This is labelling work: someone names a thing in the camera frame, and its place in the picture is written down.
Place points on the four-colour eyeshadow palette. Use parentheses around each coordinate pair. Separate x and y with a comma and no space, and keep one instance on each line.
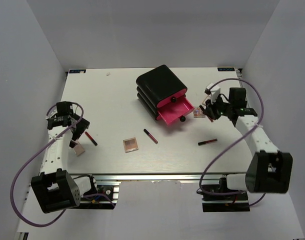
(130,145)

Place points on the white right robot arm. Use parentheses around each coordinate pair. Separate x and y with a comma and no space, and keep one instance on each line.
(270,169)

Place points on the dark red lip gloss tube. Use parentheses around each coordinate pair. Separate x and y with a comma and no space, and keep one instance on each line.
(201,143)

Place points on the floral pink palette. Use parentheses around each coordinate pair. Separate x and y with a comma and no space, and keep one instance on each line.
(198,113)

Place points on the pink blush palette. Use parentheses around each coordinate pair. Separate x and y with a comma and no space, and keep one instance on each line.
(77,147)

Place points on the pink top drawer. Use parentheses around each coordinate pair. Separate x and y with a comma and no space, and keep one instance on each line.
(172,99)

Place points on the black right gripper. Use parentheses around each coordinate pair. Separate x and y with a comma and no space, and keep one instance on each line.
(210,108)

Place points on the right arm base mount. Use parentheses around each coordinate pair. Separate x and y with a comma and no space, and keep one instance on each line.
(222,203)

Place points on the blue corner label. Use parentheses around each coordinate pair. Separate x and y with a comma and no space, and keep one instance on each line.
(226,69)
(77,71)

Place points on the small palette near right arm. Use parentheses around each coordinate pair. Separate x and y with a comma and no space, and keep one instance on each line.
(205,100)

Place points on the left blue corner label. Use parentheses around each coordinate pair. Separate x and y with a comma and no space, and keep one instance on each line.
(77,71)

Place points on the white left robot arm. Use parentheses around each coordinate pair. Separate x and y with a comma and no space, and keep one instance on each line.
(54,188)

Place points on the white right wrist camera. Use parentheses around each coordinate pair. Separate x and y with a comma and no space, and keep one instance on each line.
(212,91)

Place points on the black drawer organizer cabinet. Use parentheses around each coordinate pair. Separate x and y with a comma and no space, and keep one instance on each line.
(156,85)

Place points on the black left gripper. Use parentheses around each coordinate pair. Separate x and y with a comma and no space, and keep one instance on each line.
(82,125)

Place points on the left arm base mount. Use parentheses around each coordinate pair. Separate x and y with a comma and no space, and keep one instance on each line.
(105,199)

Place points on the right blue corner label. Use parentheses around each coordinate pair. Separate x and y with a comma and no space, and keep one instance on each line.
(226,69)

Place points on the aluminium table front rail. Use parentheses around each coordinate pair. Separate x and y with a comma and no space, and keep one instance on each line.
(148,177)

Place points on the red lip gloss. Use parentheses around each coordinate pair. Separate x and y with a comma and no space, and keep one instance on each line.
(91,138)

